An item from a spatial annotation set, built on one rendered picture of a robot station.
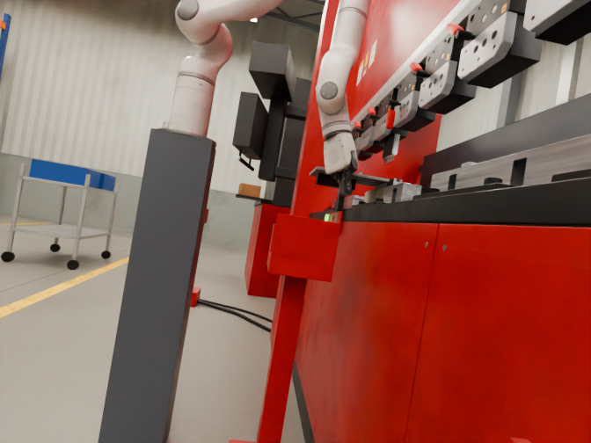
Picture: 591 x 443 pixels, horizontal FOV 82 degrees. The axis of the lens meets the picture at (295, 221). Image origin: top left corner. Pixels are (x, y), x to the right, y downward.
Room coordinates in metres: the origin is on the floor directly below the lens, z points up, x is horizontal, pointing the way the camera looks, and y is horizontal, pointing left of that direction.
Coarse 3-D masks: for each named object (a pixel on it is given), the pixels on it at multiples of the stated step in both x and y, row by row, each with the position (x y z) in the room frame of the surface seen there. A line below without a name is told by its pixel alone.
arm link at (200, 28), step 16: (192, 0) 0.99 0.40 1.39; (208, 0) 1.00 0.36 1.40; (224, 0) 1.01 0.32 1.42; (240, 0) 1.02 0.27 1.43; (256, 0) 1.02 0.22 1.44; (272, 0) 1.03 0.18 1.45; (176, 16) 1.01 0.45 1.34; (192, 16) 0.99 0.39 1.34; (208, 16) 1.00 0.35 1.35; (224, 16) 1.02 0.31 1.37; (240, 16) 1.04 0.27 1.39; (256, 16) 1.07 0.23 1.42; (192, 32) 1.02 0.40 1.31; (208, 32) 1.04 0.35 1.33
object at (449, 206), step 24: (480, 192) 0.47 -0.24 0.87; (504, 192) 0.42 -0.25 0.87; (528, 192) 0.38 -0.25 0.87; (552, 192) 0.35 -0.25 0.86; (576, 192) 0.32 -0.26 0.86; (312, 216) 1.97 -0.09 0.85; (360, 216) 1.02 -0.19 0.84; (384, 216) 0.81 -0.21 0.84; (408, 216) 0.68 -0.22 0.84; (432, 216) 0.59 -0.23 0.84; (456, 216) 0.51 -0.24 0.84; (480, 216) 0.46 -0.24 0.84; (504, 216) 0.41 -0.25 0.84; (528, 216) 0.38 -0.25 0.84; (552, 216) 0.34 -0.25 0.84; (576, 216) 0.32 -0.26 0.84
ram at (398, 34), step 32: (384, 0) 1.57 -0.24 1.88; (416, 0) 1.16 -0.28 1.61; (448, 0) 0.91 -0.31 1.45; (480, 0) 0.75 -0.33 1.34; (384, 32) 1.49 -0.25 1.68; (416, 32) 1.11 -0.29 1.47; (448, 32) 0.88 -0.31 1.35; (384, 64) 1.41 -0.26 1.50; (352, 96) 1.96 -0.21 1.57; (384, 96) 1.34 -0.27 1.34; (352, 128) 1.82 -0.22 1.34
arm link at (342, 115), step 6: (318, 108) 0.99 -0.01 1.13; (342, 108) 0.94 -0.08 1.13; (324, 114) 0.96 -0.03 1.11; (330, 114) 0.95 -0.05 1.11; (336, 114) 0.95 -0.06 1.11; (342, 114) 0.95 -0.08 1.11; (348, 114) 0.97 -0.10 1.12; (324, 120) 0.97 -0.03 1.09; (330, 120) 0.95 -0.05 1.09; (336, 120) 0.95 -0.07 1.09; (342, 120) 0.95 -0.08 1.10; (348, 120) 0.97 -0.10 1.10; (324, 126) 0.97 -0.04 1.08
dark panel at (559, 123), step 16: (544, 112) 1.22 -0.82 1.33; (560, 112) 1.15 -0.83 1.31; (576, 112) 1.09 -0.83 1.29; (512, 128) 1.38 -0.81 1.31; (528, 128) 1.29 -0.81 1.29; (544, 128) 1.21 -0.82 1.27; (560, 128) 1.14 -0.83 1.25; (576, 128) 1.08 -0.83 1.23; (464, 144) 1.70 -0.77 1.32; (480, 144) 1.57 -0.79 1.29; (496, 144) 1.46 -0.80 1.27; (512, 144) 1.36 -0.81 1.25; (528, 144) 1.28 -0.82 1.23; (544, 144) 1.20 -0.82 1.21; (432, 160) 2.02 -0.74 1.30; (448, 160) 1.84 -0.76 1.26; (464, 160) 1.68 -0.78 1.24; (480, 160) 1.55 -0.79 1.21
